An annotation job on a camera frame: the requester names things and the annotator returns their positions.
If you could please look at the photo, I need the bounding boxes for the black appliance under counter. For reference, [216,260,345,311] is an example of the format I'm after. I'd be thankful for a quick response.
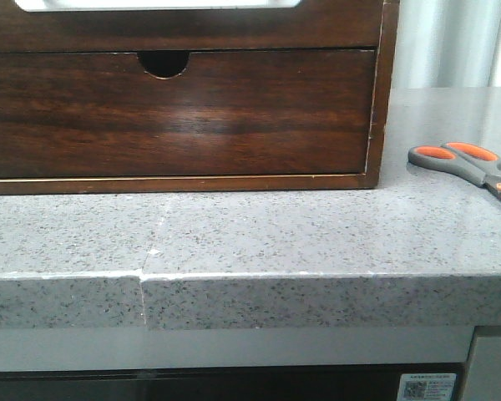
[0,363,464,400]

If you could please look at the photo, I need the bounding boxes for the dark wooden drawer cabinet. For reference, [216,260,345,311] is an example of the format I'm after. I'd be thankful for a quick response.
[0,1,399,195]

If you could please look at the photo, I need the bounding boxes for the grey cabinet door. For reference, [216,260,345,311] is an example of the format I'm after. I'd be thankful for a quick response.
[460,327,501,400]

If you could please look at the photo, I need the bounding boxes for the white QR code sticker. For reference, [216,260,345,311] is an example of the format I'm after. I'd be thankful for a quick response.
[397,373,457,401]

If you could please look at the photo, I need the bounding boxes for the grey orange scissors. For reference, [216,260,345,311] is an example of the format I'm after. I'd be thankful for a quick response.
[407,142,501,201]

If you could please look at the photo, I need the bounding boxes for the wooden drawer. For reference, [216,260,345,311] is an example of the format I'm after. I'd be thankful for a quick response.
[0,1,383,53]
[0,49,376,179]

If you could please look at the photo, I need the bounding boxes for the white plastic drawer handle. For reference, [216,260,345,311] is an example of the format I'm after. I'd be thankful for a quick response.
[15,0,301,13]

